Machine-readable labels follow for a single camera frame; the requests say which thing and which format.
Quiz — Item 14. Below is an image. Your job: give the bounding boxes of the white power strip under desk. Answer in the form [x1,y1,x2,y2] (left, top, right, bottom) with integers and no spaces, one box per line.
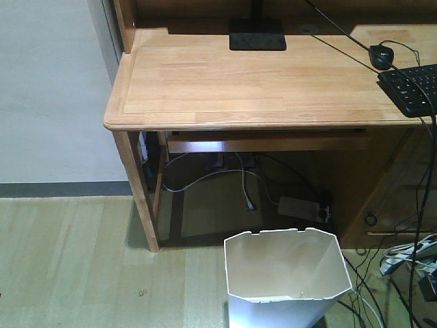
[278,197,331,223]

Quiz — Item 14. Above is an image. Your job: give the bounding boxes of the black keyboard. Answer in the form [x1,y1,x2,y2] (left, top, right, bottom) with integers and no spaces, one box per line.
[378,64,436,118]

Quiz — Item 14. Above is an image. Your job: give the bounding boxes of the black computer mouse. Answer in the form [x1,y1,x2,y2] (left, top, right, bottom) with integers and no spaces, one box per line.
[368,44,395,70]

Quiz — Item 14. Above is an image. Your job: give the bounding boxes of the grey cable under desk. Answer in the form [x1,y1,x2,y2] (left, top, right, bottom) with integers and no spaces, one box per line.
[162,151,284,211]

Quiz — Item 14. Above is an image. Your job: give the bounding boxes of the long black cable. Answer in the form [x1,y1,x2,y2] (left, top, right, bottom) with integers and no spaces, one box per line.
[305,0,437,328]

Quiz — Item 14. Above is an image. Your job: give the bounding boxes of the white plastic trash bin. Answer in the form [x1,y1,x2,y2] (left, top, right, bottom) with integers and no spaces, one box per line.
[224,228,352,327]

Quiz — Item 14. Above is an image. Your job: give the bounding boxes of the black monitor stand base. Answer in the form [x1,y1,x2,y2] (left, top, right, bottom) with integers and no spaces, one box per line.
[228,1,287,51]

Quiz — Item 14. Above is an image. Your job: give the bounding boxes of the white power strip at right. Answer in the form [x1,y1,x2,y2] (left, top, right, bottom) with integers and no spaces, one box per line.
[379,234,436,275]

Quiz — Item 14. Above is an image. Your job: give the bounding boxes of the wooden desk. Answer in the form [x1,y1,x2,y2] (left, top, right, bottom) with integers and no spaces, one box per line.
[104,1,419,252]

